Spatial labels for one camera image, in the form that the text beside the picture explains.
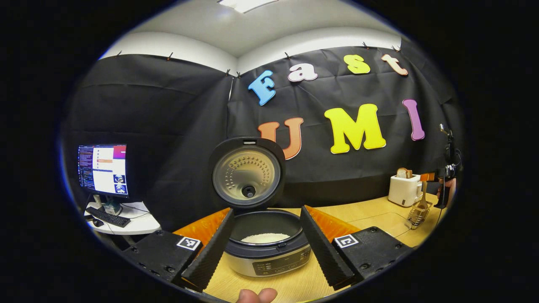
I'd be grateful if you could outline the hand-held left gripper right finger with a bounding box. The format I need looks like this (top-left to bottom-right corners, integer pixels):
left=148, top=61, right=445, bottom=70
left=299, top=205, right=414, bottom=292

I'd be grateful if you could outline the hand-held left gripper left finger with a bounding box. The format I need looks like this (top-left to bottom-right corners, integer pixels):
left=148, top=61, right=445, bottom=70
left=120, top=207, right=235, bottom=293

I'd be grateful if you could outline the wooden spoon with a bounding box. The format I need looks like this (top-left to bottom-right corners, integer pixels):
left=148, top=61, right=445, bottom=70
left=417, top=181, right=428, bottom=212

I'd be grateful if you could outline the metal wire chopstick holder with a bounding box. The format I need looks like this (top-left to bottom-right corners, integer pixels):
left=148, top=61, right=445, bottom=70
left=408, top=201, right=433, bottom=229

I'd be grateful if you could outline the white rice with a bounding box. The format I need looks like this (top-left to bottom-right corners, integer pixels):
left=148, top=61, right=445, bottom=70
left=241, top=233, right=291, bottom=244

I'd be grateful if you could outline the black and silver rice cooker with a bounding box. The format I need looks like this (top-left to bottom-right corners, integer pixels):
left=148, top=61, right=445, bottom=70
left=208, top=137, right=312, bottom=277

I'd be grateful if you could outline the white toaster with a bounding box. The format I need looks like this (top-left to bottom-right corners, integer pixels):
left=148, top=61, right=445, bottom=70
left=388, top=174, right=423, bottom=207

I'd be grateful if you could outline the white round side desk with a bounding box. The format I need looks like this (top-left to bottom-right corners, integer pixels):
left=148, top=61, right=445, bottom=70
left=83, top=201, right=161, bottom=235

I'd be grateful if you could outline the black keyboard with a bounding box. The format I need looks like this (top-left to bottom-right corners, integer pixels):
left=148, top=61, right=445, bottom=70
left=85, top=206, right=131, bottom=228

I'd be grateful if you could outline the computer monitor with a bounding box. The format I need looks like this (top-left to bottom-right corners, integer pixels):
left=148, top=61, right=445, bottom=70
left=77, top=144, right=129, bottom=198

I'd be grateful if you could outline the black backdrop cloth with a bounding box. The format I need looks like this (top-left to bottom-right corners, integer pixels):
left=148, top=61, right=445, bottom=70
left=63, top=38, right=464, bottom=232

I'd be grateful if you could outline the ceiling light panel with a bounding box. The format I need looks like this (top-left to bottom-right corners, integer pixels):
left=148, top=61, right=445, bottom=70
left=218, top=0, right=278, bottom=13

